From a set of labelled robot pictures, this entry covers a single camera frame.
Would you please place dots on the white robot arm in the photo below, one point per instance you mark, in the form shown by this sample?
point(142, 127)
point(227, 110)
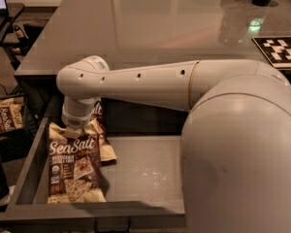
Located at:
point(235, 145)

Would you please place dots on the brown Sea Salt chip bag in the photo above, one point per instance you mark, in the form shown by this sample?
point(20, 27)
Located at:
point(74, 163)

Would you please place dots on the black white fiducial marker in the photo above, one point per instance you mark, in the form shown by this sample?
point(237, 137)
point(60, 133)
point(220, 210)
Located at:
point(277, 50)

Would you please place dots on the black plastic crate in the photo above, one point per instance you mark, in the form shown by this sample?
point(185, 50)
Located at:
point(16, 144)

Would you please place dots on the open grey top drawer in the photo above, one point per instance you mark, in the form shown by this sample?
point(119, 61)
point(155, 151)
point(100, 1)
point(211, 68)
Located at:
point(142, 187)

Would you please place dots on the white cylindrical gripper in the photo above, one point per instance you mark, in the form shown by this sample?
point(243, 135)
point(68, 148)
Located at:
point(75, 119)

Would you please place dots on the chip bags in crate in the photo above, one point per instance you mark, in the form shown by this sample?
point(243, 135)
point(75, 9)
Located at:
point(10, 114)

